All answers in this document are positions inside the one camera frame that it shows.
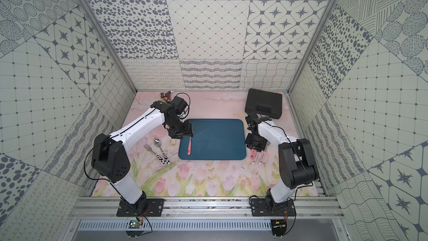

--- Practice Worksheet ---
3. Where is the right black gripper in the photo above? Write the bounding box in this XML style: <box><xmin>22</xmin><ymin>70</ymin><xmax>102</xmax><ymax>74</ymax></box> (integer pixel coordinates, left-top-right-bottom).
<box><xmin>245</xmin><ymin>133</ymin><xmax>268</xmax><ymax>152</ymax></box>

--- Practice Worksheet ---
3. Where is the white hello kitty spoon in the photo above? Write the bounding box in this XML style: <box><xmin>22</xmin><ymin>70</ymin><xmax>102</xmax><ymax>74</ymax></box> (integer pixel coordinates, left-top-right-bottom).
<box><xmin>253</xmin><ymin>150</ymin><xmax>261</xmax><ymax>164</ymax></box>

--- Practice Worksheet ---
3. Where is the pink strawberry handle fork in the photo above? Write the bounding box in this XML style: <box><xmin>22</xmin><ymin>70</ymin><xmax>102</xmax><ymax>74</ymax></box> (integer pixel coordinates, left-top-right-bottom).
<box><xmin>187</xmin><ymin>137</ymin><xmax>192</xmax><ymax>155</ymax></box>

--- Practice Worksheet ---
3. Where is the cow pattern handle fork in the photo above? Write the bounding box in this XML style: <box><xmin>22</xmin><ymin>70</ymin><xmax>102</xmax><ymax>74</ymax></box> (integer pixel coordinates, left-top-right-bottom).
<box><xmin>144</xmin><ymin>144</ymin><xmax>167</xmax><ymax>165</ymax></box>

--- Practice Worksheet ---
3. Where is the pink strawberry handle spoon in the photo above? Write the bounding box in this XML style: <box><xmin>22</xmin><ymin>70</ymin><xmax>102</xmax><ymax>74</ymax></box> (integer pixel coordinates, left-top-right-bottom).
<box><xmin>250</xmin><ymin>150</ymin><xmax>256</xmax><ymax>161</ymax></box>

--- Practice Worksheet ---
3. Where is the cow pattern handle spoon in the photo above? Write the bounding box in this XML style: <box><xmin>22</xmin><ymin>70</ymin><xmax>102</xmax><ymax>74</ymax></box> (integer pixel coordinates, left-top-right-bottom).
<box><xmin>154</xmin><ymin>138</ymin><xmax>171</xmax><ymax>165</ymax></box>

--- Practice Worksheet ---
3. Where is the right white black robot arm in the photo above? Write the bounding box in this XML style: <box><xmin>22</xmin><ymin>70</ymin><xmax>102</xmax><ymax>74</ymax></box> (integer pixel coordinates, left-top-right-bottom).
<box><xmin>245</xmin><ymin>113</ymin><xmax>319</xmax><ymax>213</ymax></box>

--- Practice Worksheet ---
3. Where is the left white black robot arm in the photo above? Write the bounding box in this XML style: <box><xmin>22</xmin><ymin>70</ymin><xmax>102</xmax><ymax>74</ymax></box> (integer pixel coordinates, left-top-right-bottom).
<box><xmin>90</xmin><ymin>96</ymin><xmax>193</xmax><ymax>214</ymax></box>

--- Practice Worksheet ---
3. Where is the teal plastic tray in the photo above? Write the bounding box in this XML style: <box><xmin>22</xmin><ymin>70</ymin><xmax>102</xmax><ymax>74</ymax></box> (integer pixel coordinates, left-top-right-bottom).
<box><xmin>178</xmin><ymin>119</ymin><xmax>247</xmax><ymax>161</ymax></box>

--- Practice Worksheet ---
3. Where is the black plastic case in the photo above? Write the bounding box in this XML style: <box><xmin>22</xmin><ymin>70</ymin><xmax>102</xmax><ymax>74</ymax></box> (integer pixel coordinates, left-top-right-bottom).
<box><xmin>245</xmin><ymin>89</ymin><xmax>283</xmax><ymax>119</ymax></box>

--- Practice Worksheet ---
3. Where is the floral pink table mat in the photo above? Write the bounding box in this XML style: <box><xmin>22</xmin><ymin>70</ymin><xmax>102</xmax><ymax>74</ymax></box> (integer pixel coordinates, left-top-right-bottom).
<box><xmin>123</xmin><ymin>91</ymin><xmax>298</xmax><ymax>197</ymax></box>

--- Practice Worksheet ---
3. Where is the right black controller board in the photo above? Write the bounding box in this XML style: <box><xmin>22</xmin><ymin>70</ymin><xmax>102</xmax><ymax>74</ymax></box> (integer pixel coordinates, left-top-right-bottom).
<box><xmin>270</xmin><ymin>220</ymin><xmax>288</xmax><ymax>238</ymax></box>

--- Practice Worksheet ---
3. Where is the left green circuit board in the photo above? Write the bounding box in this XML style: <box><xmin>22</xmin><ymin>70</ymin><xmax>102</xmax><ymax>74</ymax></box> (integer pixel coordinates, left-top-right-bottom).
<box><xmin>126</xmin><ymin>220</ymin><xmax>144</xmax><ymax>238</ymax></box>

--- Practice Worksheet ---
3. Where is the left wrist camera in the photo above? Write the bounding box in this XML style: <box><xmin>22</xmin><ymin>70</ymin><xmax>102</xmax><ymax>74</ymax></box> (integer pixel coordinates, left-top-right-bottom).
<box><xmin>170</xmin><ymin>96</ymin><xmax>188</xmax><ymax>116</ymax></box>

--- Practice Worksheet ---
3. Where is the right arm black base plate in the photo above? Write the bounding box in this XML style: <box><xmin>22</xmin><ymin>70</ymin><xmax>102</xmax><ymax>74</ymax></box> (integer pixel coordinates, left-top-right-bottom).
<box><xmin>249</xmin><ymin>197</ymin><xmax>296</xmax><ymax>216</ymax></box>

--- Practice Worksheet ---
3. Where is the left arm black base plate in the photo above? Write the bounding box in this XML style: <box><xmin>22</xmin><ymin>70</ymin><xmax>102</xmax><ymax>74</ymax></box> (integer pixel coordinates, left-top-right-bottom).
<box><xmin>116</xmin><ymin>199</ymin><xmax>165</xmax><ymax>217</ymax></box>

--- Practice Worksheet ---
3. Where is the aluminium mounting rail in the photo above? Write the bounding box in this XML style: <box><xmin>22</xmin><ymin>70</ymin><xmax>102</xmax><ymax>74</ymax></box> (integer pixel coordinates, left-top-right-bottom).
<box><xmin>69</xmin><ymin>197</ymin><xmax>344</xmax><ymax>219</ymax></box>

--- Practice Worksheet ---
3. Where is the white slotted cable duct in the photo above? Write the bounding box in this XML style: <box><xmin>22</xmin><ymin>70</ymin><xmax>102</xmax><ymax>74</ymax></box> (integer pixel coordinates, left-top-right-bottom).
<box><xmin>78</xmin><ymin>219</ymin><xmax>271</xmax><ymax>231</ymax></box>

